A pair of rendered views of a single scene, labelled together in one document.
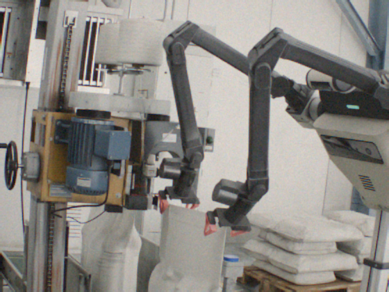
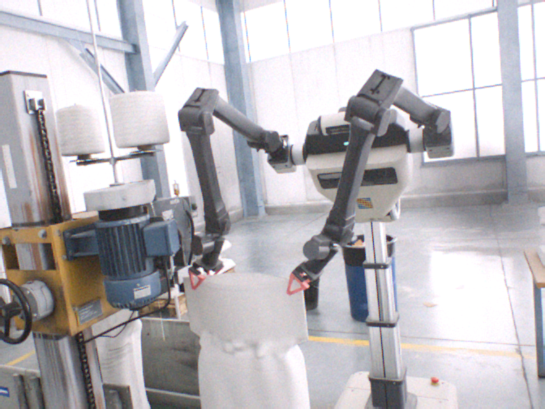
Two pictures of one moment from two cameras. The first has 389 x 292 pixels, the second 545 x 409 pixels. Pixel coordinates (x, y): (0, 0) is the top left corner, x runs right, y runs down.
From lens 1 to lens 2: 133 cm
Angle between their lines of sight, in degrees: 37
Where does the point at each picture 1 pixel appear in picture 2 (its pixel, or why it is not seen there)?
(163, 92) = not seen: outside the picture
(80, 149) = (127, 256)
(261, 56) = (384, 101)
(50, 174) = (73, 299)
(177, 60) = (208, 131)
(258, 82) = (379, 129)
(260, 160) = (352, 207)
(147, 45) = (160, 122)
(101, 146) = (157, 244)
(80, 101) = (115, 200)
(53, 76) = (35, 179)
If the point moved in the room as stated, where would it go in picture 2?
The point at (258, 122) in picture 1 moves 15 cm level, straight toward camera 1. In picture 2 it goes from (358, 171) to (403, 170)
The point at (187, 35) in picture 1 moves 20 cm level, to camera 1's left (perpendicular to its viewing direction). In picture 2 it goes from (211, 103) to (147, 105)
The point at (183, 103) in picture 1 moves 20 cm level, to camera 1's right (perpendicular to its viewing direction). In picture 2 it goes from (211, 176) to (261, 169)
